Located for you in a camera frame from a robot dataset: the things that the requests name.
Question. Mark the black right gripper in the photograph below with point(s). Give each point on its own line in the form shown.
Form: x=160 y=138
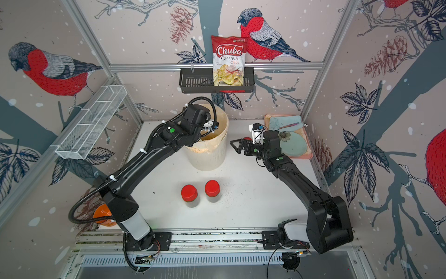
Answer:
x=247 y=144

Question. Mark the red-lidded glass jar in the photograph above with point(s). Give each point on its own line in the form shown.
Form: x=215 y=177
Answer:
x=212 y=190
x=190 y=196

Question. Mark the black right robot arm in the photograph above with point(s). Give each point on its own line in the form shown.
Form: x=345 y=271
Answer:
x=328 y=222

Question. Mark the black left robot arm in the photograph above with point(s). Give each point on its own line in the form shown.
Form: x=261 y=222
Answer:
x=165 y=140

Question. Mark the cream waste bin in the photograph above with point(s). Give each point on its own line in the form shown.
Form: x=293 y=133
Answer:
x=207 y=161

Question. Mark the yellowish bin liner bag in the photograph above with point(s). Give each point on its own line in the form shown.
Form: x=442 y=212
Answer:
x=211 y=142

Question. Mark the teal folded cloth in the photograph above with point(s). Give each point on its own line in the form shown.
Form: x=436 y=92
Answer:
x=285 y=123

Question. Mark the mint green flower plate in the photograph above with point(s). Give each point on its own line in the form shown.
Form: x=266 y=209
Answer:
x=292 y=144

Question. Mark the pink plastic tray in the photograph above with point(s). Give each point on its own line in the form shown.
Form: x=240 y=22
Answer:
x=302 y=132

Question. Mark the Chuba cassava chips bag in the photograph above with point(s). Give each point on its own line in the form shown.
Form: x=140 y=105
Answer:
x=229 y=55

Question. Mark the orange cup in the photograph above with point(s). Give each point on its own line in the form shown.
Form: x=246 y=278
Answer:
x=104 y=211

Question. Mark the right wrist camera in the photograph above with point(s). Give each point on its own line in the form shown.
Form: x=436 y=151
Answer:
x=257 y=131

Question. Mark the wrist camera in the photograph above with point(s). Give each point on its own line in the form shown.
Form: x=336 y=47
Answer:
x=208 y=128
x=257 y=131

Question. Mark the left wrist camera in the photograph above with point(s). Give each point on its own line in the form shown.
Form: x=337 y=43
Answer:
x=208 y=128

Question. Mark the black wall basket shelf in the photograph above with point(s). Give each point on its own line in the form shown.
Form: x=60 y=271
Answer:
x=201 y=81

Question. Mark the white wire mesh basket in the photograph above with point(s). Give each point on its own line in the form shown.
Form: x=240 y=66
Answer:
x=82 y=138

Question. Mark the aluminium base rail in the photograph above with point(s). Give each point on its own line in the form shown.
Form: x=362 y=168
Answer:
x=104 y=248

